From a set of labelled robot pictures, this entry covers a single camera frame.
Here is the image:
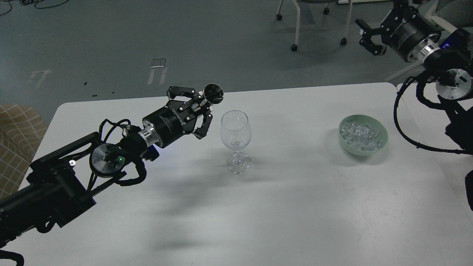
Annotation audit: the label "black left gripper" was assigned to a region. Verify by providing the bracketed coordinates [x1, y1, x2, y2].
[142, 86, 214, 148]

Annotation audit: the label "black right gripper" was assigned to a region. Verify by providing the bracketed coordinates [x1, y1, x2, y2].
[355, 0, 441, 62]

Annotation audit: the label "steel double jigger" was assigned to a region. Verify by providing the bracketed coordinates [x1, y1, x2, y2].
[203, 83, 224, 105]

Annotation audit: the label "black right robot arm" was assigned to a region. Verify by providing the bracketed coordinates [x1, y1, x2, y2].
[355, 0, 473, 155]

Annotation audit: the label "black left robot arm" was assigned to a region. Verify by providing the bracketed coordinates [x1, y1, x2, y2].
[0, 83, 224, 247]

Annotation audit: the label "clear wine glass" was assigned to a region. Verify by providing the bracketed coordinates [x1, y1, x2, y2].
[220, 110, 252, 174]

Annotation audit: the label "pile of ice cubes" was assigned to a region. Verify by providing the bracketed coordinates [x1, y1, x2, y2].
[340, 122, 385, 151]

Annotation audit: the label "silver floor socket plate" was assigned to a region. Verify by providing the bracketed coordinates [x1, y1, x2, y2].
[150, 58, 167, 69]

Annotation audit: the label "grey white office chair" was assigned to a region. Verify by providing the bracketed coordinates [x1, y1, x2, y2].
[384, 0, 473, 82]

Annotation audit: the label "green bowl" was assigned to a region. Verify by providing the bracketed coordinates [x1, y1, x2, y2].
[338, 115, 389, 157]

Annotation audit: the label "beige checked cushion seat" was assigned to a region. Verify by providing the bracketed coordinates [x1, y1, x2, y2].
[0, 104, 47, 198]

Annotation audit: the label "black floor cables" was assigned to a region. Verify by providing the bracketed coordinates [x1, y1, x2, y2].
[0, 0, 71, 17]

